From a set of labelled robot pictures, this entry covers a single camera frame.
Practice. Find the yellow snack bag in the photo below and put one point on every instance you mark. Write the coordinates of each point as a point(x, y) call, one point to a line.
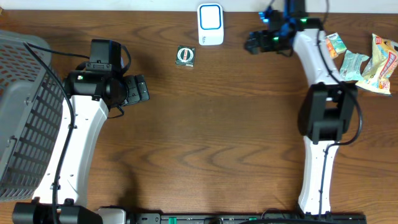
point(380, 66)

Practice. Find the teal tissue pack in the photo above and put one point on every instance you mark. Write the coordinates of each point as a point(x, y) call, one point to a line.
point(337, 43)

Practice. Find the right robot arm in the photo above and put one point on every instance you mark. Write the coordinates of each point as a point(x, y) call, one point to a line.
point(326, 112)

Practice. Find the light teal snack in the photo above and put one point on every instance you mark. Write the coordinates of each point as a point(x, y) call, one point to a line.
point(351, 67)

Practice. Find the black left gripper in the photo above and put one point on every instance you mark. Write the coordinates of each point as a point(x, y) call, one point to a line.
point(137, 89)

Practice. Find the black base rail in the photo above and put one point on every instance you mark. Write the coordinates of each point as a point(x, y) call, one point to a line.
point(217, 218)

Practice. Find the white barcode scanner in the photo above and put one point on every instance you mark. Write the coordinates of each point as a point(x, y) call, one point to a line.
point(210, 24)

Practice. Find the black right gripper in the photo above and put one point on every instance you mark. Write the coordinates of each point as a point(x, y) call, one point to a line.
point(260, 42)

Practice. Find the grey plastic basket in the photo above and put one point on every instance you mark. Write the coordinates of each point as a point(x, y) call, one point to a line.
point(31, 113)

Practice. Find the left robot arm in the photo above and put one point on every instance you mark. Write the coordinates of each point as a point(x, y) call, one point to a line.
point(61, 196)

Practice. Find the orange tissue pack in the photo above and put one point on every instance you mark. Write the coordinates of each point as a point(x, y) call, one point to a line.
point(331, 50)

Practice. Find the dark green round-logo packet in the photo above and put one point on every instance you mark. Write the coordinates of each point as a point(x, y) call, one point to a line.
point(185, 56)

